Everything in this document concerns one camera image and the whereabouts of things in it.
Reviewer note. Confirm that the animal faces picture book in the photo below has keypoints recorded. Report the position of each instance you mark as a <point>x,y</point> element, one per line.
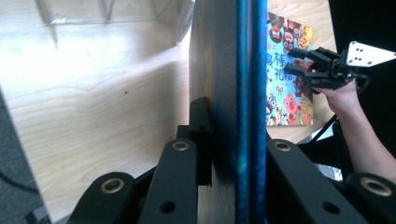
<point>289,105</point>

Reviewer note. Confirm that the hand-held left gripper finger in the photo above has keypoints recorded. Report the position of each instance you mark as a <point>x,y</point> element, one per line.
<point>202,140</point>

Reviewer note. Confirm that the dark blue picture book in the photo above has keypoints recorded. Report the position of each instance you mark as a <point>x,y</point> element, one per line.
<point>249,93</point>

